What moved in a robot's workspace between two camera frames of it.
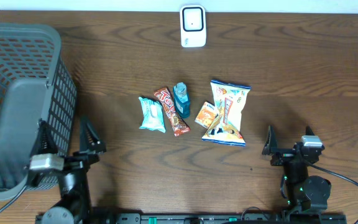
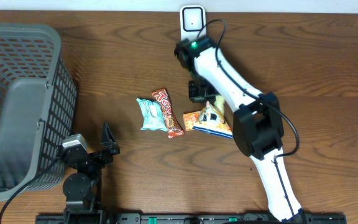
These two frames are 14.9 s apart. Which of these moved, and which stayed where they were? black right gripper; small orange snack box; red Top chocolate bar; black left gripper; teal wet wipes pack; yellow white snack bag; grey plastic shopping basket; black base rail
Moved: yellow white snack bag; black left gripper; red Top chocolate bar; small orange snack box; black right gripper
Stayed: black base rail; grey plastic shopping basket; teal wet wipes pack
